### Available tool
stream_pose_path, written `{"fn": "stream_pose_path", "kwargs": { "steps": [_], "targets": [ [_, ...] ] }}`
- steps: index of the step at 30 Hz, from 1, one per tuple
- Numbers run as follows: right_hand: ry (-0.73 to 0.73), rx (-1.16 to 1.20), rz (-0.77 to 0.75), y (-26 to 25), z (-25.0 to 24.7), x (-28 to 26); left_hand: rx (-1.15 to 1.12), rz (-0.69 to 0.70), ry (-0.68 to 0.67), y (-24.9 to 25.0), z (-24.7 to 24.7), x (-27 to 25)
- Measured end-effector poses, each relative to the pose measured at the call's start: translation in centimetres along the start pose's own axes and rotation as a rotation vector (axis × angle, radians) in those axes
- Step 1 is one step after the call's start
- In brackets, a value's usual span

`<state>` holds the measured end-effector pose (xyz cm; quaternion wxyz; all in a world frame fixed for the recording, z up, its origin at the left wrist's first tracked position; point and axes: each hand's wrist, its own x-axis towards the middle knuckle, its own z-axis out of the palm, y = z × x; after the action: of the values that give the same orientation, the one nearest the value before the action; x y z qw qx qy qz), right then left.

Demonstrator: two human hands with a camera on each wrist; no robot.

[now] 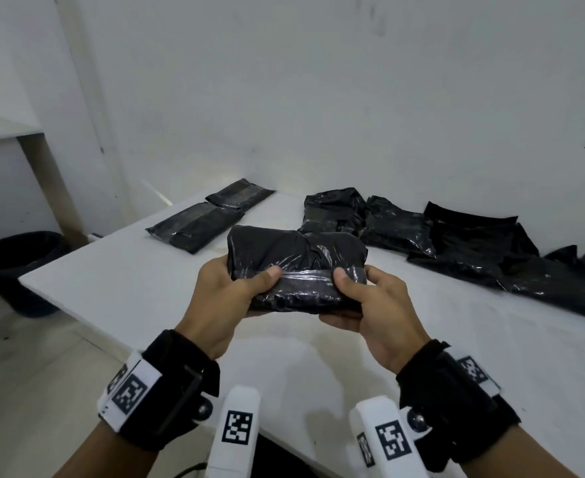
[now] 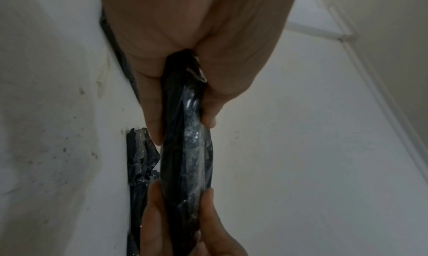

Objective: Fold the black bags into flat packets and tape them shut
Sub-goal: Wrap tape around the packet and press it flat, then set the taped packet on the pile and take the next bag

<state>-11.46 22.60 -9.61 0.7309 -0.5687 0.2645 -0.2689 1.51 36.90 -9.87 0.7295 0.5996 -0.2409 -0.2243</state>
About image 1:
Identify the person's right hand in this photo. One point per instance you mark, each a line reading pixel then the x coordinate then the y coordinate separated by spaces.
pixel 387 318

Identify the person's left hand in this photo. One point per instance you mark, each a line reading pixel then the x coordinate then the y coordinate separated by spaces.
pixel 217 308

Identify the crinkled black plastic bag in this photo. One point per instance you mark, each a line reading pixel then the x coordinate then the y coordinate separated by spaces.
pixel 282 248

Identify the clear tape strip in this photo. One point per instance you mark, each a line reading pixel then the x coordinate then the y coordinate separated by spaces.
pixel 307 276

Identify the row of black plastic packets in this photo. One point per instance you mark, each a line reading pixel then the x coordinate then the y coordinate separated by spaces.
pixel 471 248

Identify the person's right forearm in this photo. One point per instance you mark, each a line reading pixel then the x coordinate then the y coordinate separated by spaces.
pixel 511 458

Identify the person's left forearm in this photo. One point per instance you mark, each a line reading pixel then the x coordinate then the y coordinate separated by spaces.
pixel 103 458

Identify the black left wristband with markers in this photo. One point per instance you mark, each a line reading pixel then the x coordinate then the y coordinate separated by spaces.
pixel 173 368

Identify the black wristband with markers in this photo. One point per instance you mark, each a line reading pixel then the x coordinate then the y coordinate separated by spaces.
pixel 173 368
pixel 441 393

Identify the black right wristband with markers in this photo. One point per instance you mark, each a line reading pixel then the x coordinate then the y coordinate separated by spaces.
pixel 441 393

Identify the blue plastic basket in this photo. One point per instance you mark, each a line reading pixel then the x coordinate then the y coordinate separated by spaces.
pixel 33 303

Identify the white wall socket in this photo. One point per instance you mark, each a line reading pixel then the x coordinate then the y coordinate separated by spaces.
pixel 94 237

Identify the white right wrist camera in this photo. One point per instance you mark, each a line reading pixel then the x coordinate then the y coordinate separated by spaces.
pixel 397 462

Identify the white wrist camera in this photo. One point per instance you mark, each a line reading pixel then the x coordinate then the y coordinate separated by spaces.
pixel 397 462
pixel 232 458

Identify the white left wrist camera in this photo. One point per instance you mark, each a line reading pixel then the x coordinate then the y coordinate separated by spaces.
pixel 232 458

